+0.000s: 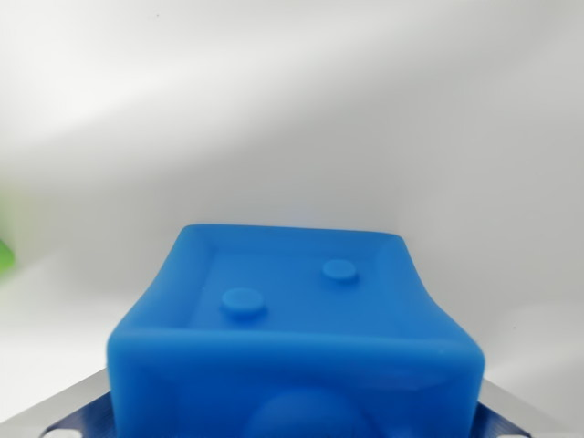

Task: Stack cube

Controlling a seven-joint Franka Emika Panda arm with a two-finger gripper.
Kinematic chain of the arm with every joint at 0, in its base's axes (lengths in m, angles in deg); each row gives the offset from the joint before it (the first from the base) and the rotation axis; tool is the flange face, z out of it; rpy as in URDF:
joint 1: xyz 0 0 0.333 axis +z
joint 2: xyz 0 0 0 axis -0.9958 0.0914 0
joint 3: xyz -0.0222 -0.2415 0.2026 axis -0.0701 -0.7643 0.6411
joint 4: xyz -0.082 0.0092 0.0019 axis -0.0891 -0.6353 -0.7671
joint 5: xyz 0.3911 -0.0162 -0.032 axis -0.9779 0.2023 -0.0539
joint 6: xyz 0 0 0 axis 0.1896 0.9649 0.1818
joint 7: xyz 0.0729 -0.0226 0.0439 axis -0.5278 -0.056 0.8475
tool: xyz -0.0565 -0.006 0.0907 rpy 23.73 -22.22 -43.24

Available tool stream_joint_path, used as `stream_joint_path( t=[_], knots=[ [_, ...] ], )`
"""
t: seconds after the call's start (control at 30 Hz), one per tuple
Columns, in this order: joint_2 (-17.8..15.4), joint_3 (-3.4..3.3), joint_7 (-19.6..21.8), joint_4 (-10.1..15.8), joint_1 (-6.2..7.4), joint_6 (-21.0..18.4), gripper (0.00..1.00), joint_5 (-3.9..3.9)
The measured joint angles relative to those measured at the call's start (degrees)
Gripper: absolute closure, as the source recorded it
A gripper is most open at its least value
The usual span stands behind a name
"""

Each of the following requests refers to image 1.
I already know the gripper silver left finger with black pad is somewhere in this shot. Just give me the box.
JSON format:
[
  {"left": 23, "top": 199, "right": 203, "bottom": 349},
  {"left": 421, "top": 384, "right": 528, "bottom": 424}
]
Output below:
[{"left": 8, "top": 369, "right": 120, "bottom": 438}]

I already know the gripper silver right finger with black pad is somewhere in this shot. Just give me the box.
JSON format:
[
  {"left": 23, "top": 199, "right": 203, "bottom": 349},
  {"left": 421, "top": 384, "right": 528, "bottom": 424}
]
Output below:
[{"left": 474, "top": 378, "right": 577, "bottom": 438}]

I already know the blue cube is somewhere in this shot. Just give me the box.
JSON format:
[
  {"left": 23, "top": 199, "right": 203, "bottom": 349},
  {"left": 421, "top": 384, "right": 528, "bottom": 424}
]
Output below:
[{"left": 105, "top": 223, "right": 486, "bottom": 438}]

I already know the green cube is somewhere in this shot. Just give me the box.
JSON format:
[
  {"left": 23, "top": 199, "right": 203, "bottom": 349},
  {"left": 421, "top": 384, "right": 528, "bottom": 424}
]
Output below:
[{"left": 0, "top": 236, "right": 16, "bottom": 278}]

